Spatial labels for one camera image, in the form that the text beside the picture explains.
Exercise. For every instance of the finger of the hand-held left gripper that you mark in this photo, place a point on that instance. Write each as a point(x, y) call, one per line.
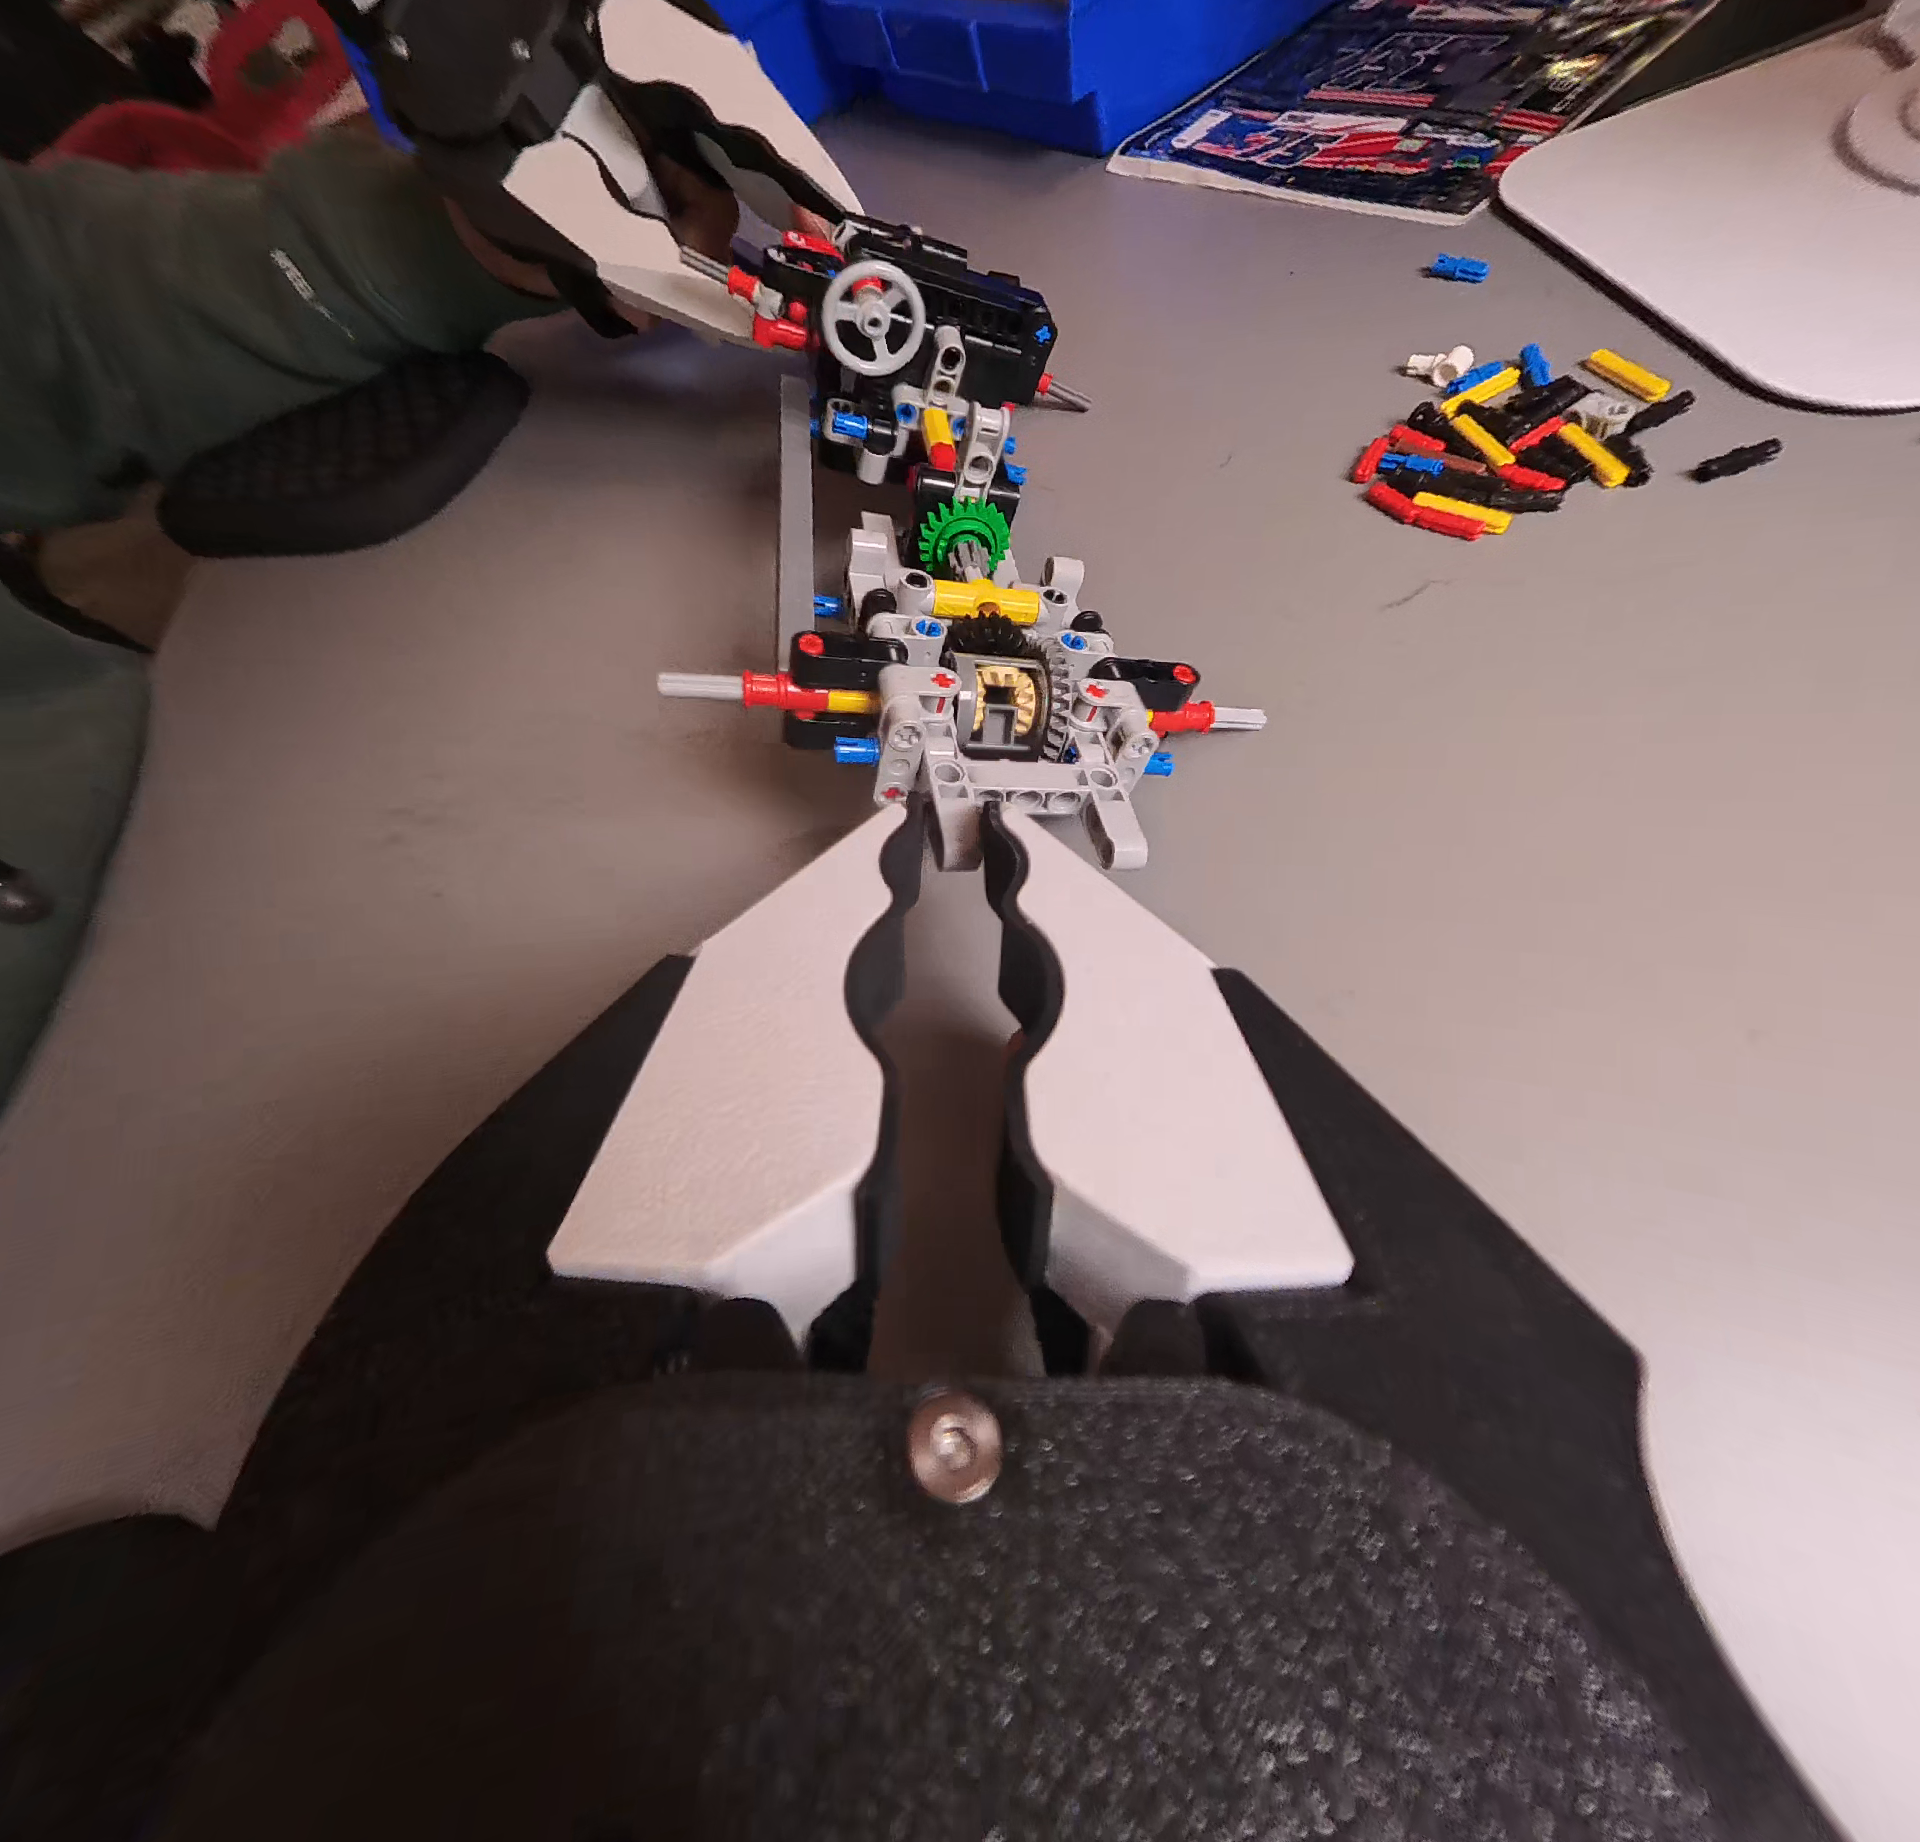
point(690, 56)
point(600, 215)

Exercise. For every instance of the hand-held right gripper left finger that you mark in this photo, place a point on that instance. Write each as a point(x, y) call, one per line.
point(705, 1122)

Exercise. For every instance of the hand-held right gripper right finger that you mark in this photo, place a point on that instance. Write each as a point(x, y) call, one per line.
point(1201, 1122)

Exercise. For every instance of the lego car chassis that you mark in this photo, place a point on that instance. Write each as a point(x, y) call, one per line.
point(975, 605)

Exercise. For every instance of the person's left forearm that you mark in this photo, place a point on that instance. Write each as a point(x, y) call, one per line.
point(226, 312)

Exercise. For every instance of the pile of colourful lego pins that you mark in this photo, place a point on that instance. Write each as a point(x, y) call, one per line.
point(1455, 513)

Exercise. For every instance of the lego sticker sheet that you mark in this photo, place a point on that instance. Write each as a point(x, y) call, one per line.
point(1425, 87)

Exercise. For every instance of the blue lego pin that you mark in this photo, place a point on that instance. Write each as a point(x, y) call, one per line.
point(1455, 268)

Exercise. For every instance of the person's left hand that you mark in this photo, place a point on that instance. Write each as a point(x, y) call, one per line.
point(701, 204)

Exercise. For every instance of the red bag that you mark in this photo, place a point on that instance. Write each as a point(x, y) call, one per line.
point(150, 139)

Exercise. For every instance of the black mesh armrest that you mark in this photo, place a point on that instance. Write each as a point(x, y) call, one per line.
point(345, 454)

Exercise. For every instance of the blue plastic bin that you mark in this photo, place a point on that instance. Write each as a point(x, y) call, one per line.
point(1201, 56)

